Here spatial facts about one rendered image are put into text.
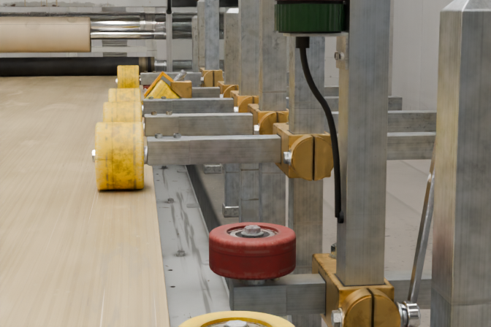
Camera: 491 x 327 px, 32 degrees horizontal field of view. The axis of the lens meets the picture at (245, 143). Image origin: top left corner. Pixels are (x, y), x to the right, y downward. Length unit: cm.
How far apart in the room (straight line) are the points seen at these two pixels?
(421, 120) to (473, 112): 83
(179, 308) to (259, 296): 68
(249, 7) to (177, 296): 51
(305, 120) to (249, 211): 54
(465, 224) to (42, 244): 42
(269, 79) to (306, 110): 25
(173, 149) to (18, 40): 207
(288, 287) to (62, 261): 21
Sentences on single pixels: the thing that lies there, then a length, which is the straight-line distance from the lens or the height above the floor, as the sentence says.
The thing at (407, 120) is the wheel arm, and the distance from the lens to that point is 132.
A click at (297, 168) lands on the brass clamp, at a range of 96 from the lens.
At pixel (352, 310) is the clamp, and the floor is 86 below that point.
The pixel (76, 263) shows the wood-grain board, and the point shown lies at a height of 90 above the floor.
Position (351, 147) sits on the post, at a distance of 74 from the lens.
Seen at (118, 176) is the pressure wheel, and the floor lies 92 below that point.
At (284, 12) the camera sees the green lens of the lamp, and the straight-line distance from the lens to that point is 72.
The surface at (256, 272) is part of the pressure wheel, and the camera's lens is 76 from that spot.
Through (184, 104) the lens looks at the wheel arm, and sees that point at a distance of 151.
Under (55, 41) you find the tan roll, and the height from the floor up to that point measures 103.
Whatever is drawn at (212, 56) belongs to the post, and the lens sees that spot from 222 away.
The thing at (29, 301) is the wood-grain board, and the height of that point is 90.
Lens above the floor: 110
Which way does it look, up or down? 8 degrees down
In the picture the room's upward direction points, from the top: straight up
